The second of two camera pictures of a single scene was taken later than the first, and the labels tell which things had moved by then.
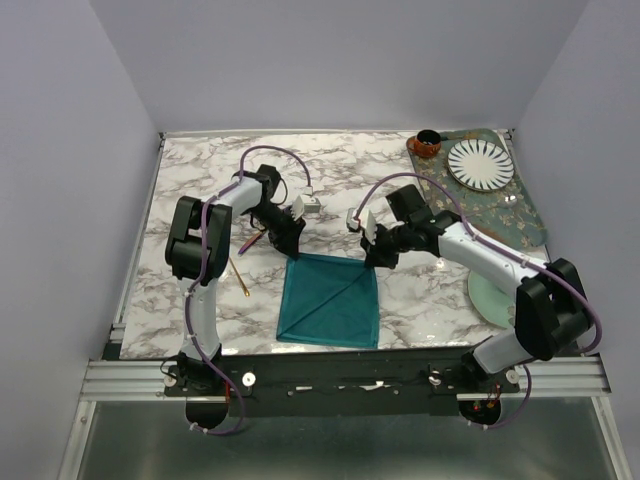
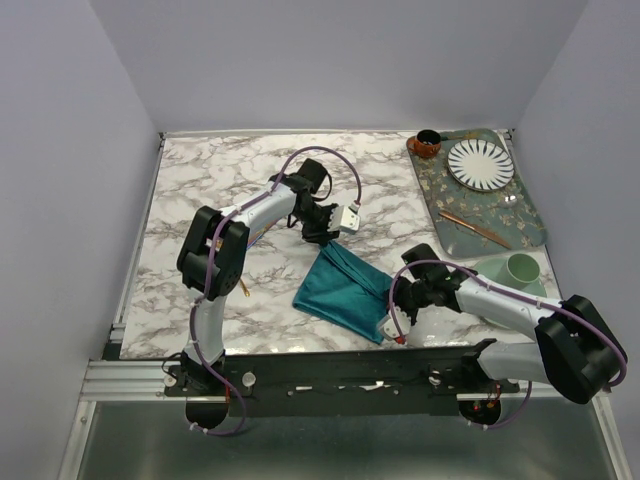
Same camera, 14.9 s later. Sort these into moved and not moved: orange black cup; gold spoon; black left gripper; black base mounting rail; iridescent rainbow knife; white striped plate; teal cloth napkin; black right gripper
Moved: black left gripper; teal cloth napkin; black right gripper
Not moved: black base mounting rail; orange black cup; white striped plate; gold spoon; iridescent rainbow knife
